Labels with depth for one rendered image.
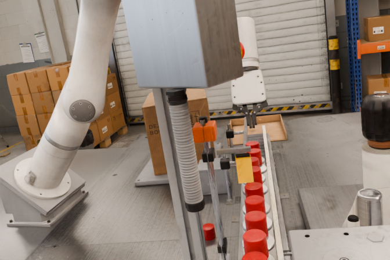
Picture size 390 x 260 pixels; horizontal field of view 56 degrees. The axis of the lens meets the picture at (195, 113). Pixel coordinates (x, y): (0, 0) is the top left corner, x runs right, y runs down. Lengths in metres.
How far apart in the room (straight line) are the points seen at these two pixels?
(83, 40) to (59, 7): 5.24
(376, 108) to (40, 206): 1.00
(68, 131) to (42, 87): 3.38
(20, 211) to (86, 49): 0.59
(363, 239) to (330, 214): 0.57
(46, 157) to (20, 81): 3.49
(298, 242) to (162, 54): 0.35
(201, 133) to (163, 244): 0.44
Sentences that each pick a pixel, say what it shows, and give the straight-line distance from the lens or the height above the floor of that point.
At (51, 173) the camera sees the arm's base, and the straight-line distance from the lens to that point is 1.29.
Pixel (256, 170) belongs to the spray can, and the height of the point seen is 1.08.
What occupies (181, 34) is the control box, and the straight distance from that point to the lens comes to 0.57.
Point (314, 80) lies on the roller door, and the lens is 5.07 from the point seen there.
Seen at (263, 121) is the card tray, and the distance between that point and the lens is 1.95.
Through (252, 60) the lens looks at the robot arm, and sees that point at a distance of 1.12.
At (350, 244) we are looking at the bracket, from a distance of 0.43.
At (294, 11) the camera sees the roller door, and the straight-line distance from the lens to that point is 4.98.
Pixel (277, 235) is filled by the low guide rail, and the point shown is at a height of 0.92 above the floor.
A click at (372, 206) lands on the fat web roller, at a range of 0.68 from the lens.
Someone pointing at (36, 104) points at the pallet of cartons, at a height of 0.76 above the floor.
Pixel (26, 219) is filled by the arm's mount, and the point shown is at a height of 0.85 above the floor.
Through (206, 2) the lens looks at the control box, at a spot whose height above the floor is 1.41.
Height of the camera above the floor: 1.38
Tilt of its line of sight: 14 degrees down
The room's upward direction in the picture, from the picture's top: 9 degrees counter-clockwise
